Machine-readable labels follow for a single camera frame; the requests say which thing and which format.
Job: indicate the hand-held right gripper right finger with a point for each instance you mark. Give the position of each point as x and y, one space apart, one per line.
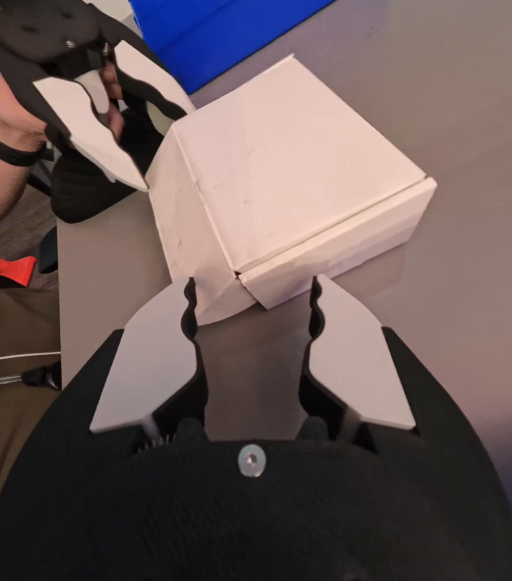
360 367

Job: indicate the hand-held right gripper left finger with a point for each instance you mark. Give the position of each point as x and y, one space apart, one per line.
151 363

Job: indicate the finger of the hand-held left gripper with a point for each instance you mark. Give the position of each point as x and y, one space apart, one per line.
83 131
151 72

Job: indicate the white cardboard mailer box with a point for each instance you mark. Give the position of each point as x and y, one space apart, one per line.
292 172

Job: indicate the person's left hand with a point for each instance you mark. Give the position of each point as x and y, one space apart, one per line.
6 106

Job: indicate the black mat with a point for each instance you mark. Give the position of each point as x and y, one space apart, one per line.
97 195

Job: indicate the blue plastic bin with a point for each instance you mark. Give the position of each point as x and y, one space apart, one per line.
219 41

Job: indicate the black wristband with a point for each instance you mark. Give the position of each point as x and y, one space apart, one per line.
2 152

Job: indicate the person's olive trousers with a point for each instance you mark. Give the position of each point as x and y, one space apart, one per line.
2 431

